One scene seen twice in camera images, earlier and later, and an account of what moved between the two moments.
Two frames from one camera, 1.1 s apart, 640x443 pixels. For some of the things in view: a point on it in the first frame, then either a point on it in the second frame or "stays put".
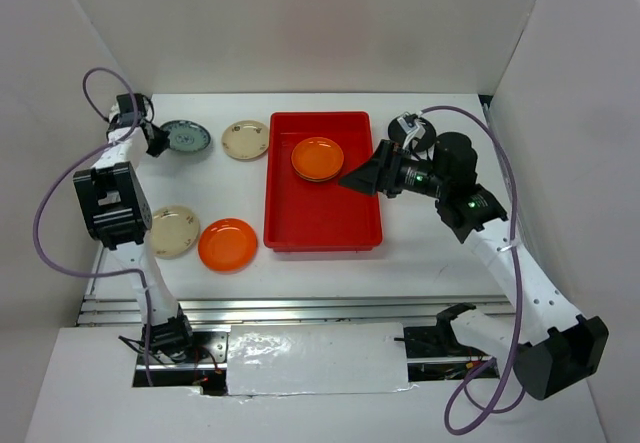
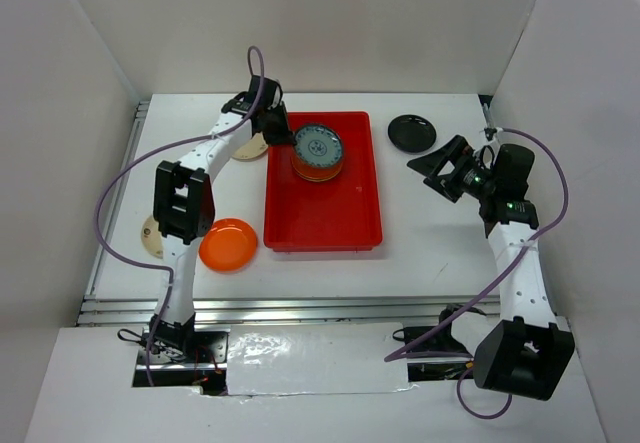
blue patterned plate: x=187 y=135 to x=318 y=145
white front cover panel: x=316 y=358 stays put
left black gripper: x=162 y=143 to x=284 y=135
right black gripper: x=375 y=174 to x=430 y=165
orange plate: x=227 y=245 stays put
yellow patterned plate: x=317 y=180 stays put
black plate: x=425 y=143 stays put
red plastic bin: x=328 y=216 stays put
